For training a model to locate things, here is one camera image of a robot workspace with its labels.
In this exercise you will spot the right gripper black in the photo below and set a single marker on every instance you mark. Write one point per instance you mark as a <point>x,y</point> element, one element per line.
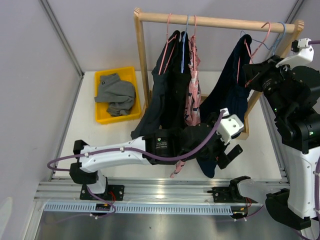
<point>255,73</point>

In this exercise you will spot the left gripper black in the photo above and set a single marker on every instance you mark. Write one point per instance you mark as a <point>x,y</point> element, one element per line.
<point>224,159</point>

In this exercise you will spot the navy blue shorts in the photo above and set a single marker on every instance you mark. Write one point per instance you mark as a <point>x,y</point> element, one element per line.
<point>230,91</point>

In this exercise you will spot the pink patterned shorts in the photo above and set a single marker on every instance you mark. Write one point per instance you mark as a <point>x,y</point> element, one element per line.
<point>192,104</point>

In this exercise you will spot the black shorts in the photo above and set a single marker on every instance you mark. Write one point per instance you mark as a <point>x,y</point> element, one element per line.
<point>178,83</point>

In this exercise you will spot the grey shorts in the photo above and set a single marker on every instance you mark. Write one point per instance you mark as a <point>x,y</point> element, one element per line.
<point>119,94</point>

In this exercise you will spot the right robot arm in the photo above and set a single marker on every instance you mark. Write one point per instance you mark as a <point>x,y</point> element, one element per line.
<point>292,92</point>

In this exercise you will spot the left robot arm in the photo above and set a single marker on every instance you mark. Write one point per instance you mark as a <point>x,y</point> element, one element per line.
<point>162,147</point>

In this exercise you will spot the dark teal shorts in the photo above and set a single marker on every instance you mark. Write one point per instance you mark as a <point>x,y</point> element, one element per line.
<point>151,119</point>

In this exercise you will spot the aluminium corner profile right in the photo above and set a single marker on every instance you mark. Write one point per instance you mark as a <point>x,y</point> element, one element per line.
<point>295,10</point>

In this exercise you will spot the aluminium corner profile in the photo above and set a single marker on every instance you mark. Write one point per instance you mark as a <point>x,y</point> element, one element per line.
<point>61,35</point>
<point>295,10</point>

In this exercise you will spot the yellow plastic bin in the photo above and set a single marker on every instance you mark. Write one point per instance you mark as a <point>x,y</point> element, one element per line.
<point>101,114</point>

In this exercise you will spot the wooden clothes rack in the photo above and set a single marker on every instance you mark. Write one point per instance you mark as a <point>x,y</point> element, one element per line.
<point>291,32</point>

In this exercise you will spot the aluminium corner profile left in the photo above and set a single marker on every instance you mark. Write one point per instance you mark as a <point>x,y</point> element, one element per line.
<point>61,35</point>

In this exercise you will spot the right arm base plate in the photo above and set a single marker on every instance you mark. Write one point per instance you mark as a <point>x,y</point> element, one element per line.
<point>222,194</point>

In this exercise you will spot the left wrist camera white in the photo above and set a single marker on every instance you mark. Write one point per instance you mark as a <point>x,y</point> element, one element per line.
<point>229,126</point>

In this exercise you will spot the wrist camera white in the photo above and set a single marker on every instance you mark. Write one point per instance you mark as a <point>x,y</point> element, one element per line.
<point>229,126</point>
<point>303,54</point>

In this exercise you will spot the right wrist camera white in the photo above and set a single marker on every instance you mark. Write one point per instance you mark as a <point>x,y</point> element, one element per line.
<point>303,54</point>

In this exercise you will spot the aluminium mounting rail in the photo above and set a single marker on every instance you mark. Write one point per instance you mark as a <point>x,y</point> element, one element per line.
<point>136,190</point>

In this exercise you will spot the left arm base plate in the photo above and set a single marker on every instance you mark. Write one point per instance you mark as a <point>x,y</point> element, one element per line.
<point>113,192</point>

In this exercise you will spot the white slotted cable duct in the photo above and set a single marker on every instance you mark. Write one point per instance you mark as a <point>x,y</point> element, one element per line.
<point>127,208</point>

